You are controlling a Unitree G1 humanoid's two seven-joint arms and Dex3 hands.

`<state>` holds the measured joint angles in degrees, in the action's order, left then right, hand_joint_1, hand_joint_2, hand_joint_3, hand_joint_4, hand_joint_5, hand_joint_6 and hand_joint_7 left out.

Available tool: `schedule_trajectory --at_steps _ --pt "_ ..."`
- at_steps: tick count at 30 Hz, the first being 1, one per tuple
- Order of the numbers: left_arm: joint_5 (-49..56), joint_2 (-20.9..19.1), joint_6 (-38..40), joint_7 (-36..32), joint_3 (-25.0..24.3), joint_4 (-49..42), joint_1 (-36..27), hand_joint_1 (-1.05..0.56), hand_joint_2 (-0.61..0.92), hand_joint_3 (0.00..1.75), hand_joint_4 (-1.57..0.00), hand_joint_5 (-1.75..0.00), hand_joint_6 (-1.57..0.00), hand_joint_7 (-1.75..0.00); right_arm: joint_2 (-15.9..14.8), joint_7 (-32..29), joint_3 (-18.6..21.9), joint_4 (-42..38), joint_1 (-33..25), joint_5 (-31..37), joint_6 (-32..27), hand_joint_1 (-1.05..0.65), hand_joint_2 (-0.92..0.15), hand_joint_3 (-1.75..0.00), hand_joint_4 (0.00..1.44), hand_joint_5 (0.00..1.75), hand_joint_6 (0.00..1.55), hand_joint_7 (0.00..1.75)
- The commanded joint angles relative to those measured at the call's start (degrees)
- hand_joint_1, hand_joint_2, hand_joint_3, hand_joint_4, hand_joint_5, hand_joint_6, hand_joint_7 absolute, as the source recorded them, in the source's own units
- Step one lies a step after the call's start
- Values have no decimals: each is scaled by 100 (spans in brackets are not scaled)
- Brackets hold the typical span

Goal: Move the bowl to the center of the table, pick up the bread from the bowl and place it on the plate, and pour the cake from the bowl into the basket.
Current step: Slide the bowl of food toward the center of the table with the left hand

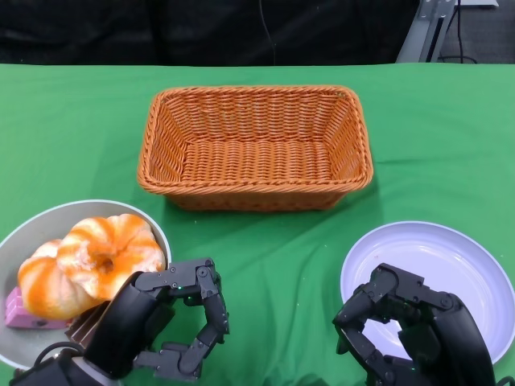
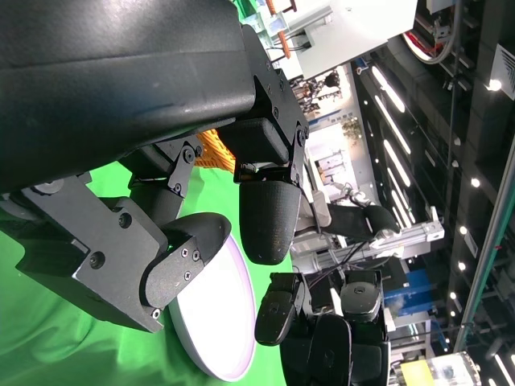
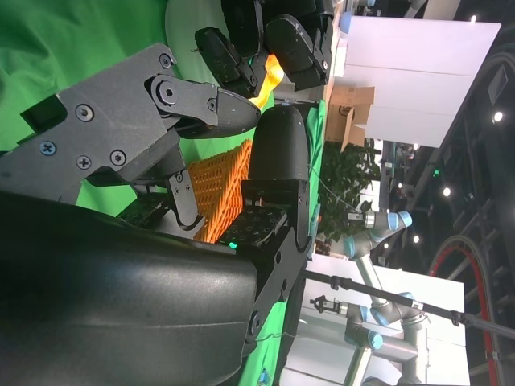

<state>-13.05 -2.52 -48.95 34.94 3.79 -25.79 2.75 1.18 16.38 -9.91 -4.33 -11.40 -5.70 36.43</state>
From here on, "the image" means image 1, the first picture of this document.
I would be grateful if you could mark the chocolate layered cake slice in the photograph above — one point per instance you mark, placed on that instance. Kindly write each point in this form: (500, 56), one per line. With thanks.
(84, 325)

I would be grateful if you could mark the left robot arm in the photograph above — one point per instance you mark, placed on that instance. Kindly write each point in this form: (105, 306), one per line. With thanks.
(60, 370)

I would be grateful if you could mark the orange wicker basket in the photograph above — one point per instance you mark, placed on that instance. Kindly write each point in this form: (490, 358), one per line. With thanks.
(257, 169)

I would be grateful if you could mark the green tablecloth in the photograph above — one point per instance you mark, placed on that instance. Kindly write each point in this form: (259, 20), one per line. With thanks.
(60, 140)

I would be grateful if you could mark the grey-green bowl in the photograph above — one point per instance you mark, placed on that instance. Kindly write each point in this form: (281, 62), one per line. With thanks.
(32, 225)

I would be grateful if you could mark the black backdrop curtain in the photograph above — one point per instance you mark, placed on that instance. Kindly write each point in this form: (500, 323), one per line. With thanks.
(120, 32)

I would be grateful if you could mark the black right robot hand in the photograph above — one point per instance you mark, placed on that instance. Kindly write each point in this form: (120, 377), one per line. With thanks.
(450, 342)

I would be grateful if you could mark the magenta striped cake slice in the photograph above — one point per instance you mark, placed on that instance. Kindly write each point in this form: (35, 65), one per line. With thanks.
(28, 313)

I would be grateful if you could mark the white metal frame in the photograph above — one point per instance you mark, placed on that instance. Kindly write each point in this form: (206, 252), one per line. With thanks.
(414, 40)

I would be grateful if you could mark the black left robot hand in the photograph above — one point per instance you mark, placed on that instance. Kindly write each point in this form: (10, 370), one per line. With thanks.
(128, 317)

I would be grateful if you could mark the orange striped round bun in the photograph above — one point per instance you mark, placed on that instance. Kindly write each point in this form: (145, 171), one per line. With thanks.
(44, 281)

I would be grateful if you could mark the lavender plate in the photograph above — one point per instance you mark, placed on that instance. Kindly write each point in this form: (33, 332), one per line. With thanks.
(422, 249)

